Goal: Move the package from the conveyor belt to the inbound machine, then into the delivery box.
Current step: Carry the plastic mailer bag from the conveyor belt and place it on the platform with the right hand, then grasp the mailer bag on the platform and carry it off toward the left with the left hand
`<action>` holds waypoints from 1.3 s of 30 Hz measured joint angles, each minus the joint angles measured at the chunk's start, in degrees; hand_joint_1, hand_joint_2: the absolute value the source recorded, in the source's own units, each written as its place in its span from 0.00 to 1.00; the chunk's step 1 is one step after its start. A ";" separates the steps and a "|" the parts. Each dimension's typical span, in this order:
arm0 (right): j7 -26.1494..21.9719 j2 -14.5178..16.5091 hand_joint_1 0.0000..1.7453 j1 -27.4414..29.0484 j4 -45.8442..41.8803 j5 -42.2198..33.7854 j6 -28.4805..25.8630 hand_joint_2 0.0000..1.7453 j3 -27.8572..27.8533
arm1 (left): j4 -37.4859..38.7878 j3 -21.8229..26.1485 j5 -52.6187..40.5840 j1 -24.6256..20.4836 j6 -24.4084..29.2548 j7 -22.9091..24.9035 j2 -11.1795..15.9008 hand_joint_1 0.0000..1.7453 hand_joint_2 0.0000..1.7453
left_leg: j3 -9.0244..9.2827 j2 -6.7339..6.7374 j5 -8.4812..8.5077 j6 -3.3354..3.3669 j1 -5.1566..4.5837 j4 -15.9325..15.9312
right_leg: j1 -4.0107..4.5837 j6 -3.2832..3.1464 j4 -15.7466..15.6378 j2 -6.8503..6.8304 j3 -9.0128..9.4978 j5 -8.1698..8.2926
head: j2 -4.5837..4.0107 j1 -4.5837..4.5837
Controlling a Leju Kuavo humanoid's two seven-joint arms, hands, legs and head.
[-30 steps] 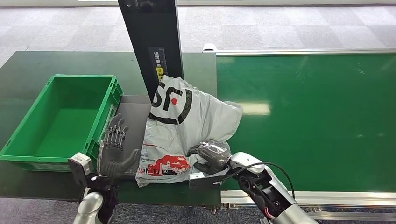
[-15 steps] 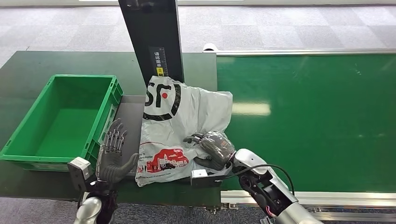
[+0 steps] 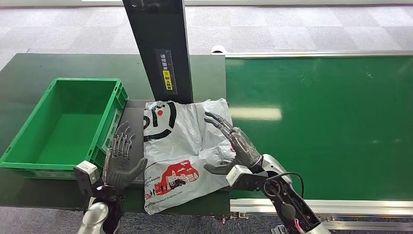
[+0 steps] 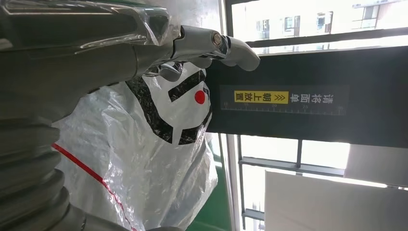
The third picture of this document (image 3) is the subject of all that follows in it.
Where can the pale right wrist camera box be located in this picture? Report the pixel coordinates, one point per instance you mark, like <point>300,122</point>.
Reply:
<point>240,176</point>

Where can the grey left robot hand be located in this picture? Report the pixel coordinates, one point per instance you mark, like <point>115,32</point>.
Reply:
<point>121,169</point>

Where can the green plastic crate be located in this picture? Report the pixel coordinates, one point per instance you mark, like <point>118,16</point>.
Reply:
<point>64,129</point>

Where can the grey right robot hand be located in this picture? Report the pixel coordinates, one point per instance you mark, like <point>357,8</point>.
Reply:
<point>243,148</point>

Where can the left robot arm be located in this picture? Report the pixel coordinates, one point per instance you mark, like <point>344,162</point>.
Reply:
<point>96,214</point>

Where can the grey printed plastic mailer package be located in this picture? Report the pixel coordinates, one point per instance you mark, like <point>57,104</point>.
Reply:
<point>180,145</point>

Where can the aluminium conveyor frame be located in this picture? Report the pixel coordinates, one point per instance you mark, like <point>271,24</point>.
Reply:
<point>322,206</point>

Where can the black inbound machine post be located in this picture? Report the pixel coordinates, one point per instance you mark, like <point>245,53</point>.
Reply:
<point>158,38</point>

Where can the white conveyor end roller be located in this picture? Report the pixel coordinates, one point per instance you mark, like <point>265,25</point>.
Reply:
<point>218,49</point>

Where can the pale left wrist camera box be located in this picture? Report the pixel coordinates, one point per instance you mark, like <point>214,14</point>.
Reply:
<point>86,171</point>

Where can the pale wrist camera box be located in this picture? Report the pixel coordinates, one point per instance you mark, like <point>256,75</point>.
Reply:
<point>86,171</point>
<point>240,176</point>

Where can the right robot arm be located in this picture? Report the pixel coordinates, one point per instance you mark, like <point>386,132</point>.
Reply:
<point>290,206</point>

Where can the yellow label on post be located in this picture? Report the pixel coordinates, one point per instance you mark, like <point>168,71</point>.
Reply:
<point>167,80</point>

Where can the green conveyor belt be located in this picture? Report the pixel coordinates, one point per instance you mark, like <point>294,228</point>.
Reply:
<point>322,122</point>

